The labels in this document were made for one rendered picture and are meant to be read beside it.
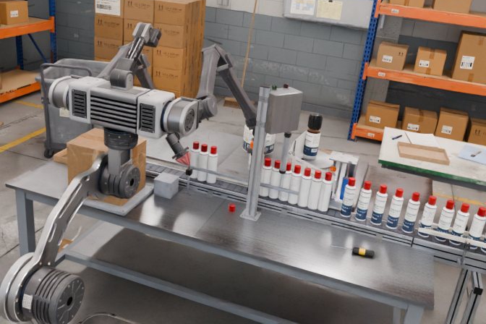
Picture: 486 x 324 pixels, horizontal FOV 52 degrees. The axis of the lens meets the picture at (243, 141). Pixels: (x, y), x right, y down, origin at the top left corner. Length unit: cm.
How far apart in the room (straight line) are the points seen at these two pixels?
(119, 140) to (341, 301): 170
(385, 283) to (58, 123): 348
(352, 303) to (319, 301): 19
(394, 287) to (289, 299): 92
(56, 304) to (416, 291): 140
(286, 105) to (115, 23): 400
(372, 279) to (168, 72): 418
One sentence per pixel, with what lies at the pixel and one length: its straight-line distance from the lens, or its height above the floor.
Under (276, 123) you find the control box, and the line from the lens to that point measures 231.
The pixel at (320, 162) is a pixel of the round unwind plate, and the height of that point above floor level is 89.
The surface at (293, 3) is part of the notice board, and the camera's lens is 671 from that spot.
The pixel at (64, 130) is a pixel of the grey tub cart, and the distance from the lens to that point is 493.
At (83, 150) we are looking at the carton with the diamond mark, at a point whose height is 110.
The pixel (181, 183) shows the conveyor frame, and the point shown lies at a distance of 273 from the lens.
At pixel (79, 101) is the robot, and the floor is 146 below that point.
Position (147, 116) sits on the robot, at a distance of 190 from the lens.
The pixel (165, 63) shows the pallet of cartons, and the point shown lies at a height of 70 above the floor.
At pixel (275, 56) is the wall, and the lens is 698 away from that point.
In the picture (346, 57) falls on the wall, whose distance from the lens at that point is 681.
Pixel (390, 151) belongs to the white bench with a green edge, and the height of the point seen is 80.
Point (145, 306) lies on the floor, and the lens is 325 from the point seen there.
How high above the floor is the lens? 210
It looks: 22 degrees down
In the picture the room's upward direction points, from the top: 6 degrees clockwise
